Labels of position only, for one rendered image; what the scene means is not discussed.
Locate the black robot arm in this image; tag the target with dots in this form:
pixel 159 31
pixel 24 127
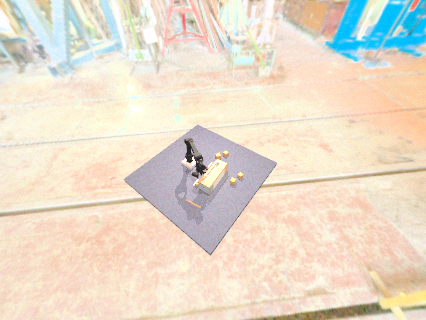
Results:
pixel 197 156

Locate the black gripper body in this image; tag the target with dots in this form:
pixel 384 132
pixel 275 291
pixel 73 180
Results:
pixel 195 174

